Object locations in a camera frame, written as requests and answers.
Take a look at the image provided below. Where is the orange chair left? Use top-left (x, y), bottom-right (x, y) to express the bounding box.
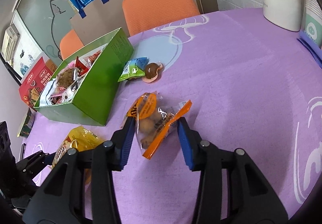
top-left (60, 29), bottom-right (84, 60)

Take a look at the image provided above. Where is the white foil snack packet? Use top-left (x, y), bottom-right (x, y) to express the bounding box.
top-left (39, 79), bottom-right (56, 107)

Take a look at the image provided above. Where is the white air conditioner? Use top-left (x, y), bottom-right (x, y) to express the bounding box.
top-left (1, 24), bottom-right (20, 63)

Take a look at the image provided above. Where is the black smartphone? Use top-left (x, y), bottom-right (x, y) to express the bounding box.
top-left (19, 143), bottom-right (26, 160)

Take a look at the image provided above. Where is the instant noodle bowl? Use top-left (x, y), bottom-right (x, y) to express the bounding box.
top-left (17, 109), bottom-right (35, 138)

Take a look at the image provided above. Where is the purple tablecloth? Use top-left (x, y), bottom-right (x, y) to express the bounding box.
top-left (25, 8), bottom-right (321, 223)

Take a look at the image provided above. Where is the red white small packet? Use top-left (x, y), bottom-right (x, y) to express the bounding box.
top-left (74, 57), bottom-right (89, 78)

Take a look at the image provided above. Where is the orange chair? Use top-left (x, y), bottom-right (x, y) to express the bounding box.
top-left (60, 29), bottom-right (84, 60)
top-left (122, 0), bottom-right (200, 36)

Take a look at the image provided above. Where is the black frame whiteboard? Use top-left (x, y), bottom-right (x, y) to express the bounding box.
top-left (0, 53), bottom-right (22, 86)

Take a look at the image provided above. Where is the chocolate ball candy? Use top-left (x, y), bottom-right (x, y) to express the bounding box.
top-left (142, 63), bottom-right (163, 83)

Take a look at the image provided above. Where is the yellow snack bag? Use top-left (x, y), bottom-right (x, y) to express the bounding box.
top-left (51, 125), bottom-right (104, 169)

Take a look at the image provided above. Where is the red chinese text snack bag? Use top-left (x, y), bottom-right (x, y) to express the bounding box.
top-left (84, 49), bottom-right (102, 67)

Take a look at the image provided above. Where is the brown cardboard sheet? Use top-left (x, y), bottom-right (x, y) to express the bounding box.
top-left (70, 0), bottom-right (130, 45)

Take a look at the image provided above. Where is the pink snack packet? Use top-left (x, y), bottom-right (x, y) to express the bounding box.
top-left (49, 60), bottom-right (80, 105)

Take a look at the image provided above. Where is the red cracker box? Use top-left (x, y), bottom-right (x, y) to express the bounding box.
top-left (19, 55), bottom-right (57, 109)

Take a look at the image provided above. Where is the small green candy packet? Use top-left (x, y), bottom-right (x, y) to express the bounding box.
top-left (118, 57), bottom-right (149, 82)

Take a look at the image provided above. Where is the orange chair right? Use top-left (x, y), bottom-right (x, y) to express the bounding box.
top-left (122, 0), bottom-right (200, 36)

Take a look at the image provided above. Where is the orange nut snack packet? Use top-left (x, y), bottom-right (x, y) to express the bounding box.
top-left (124, 92), bottom-right (192, 159)

